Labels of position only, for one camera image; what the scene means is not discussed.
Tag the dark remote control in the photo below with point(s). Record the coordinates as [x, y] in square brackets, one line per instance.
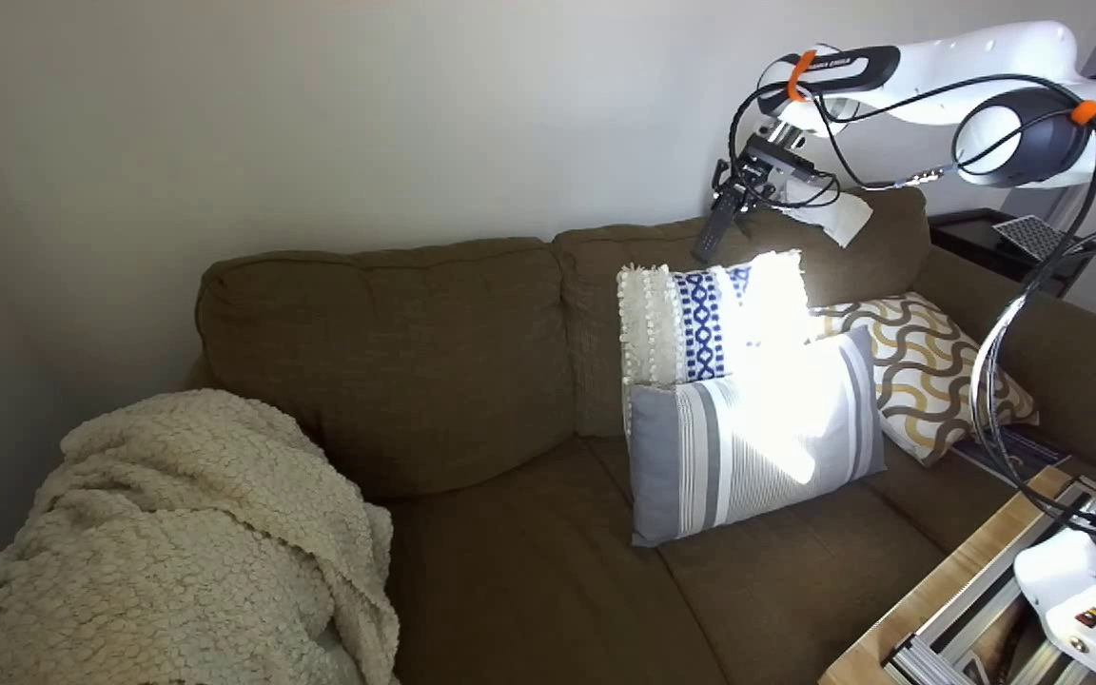
[715, 234]

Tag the brown fabric sofa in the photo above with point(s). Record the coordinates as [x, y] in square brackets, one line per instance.
[485, 381]

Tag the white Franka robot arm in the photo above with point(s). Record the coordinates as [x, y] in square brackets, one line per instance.
[992, 60]

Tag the cream knitted blanket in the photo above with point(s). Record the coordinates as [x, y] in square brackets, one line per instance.
[180, 545]

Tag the grey striped pillow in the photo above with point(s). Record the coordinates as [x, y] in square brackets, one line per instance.
[752, 444]

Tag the dark side table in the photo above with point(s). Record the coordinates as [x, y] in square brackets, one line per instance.
[973, 243]

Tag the wooden table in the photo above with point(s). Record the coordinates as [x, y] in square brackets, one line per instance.
[942, 594]

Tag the blue and white pillow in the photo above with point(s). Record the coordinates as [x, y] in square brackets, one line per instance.
[703, 325]

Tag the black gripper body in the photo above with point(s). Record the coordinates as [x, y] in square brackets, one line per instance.
[786, 159]

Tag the yellow wavy pattern pillow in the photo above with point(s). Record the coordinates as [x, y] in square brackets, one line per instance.
[929, 368]

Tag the grey tablet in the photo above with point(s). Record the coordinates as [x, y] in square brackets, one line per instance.
[1029, 234]

